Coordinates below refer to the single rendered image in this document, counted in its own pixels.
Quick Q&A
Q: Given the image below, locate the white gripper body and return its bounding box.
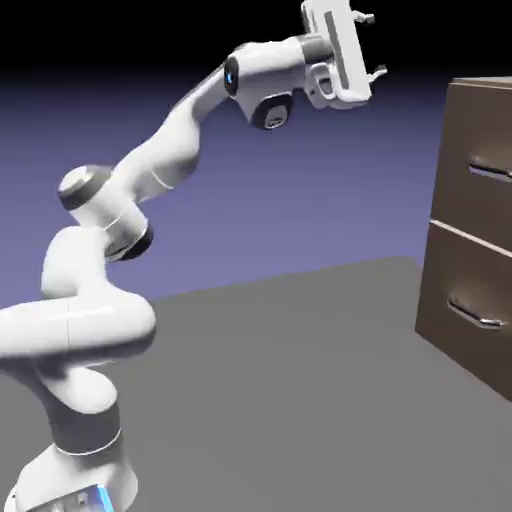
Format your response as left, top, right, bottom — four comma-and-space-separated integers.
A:
300, 0, 373, 108

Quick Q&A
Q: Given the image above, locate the brown drawer front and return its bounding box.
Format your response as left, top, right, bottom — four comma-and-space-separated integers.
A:
430, 82, 512, 254
414, 222, 512, 402

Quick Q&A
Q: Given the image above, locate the brown wooden cabinet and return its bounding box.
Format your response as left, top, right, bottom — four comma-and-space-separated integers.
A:
414, 76, 512, 403

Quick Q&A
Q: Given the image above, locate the curved silver drawer handle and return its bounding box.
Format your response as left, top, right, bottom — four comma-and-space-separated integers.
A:
446, 296, 506, 331
467, 156, 512, 184

